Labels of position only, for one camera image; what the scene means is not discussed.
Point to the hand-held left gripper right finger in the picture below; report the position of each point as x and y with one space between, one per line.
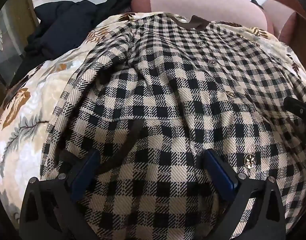
221 172

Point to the brown wooden bed frame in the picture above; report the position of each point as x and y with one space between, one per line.
300 35

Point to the black and beige checked coat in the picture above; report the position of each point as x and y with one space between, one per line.
168 92

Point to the leaf print fleece blanket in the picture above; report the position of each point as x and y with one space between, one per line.
25 135

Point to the wooden glass-door cabinet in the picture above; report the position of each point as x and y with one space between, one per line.
10 30

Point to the small dark cloth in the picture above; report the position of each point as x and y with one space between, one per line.
256 3

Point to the pink cushion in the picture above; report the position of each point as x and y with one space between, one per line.
280 17

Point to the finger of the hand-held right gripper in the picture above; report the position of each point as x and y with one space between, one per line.
299 107

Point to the black garment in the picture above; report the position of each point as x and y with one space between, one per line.
58 32

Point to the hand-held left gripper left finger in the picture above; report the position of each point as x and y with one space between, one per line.
86 171

